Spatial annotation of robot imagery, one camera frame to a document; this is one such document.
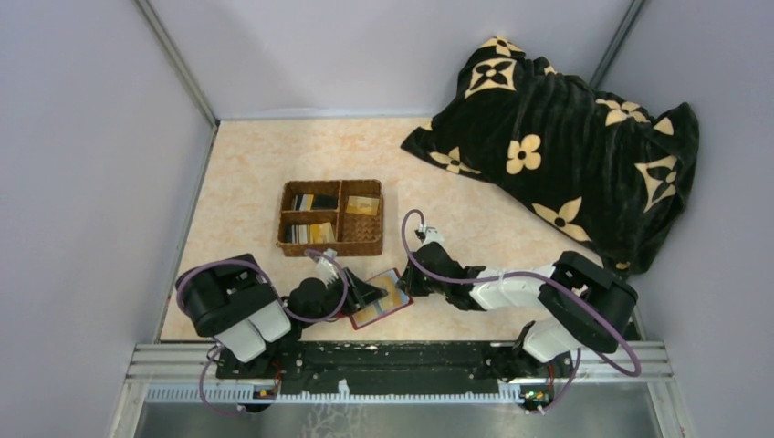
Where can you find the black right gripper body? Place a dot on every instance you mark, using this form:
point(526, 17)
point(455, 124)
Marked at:
point(423, 272)

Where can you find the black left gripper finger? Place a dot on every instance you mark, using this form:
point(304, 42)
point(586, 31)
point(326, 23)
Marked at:
point(370, 294)
point(354, 284)

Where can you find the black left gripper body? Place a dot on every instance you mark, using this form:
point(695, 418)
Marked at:
point(353, 289)

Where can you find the red leather card holder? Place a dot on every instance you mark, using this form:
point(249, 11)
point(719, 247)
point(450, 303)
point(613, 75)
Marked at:
point(394, 273)

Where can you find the brown wicker basket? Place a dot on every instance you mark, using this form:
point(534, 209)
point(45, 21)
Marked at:
point(356, 235)

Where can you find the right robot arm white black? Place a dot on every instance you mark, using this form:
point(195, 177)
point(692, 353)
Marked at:
point(588, 305)

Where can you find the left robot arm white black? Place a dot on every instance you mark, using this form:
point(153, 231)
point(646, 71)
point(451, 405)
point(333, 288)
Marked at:
point(234, 302)

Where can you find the cards in lower compartment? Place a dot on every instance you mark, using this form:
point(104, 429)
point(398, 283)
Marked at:
point(297, 234)

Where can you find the cards in compartment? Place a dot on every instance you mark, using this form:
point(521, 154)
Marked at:
point(314, 202)
point(297, 234)

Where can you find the cards in upper compartment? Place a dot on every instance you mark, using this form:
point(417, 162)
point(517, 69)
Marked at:
point(314, 202)

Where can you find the black floral blanket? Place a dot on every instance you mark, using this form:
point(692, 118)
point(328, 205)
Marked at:
point(597, 167)

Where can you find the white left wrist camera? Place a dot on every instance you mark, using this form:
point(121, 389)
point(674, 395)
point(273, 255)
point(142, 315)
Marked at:
point(326, 270)

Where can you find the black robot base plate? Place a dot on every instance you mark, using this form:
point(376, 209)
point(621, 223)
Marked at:
point(394, 368)

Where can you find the aluminium frame rail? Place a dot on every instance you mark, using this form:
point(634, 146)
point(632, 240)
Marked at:
point(185, 372)

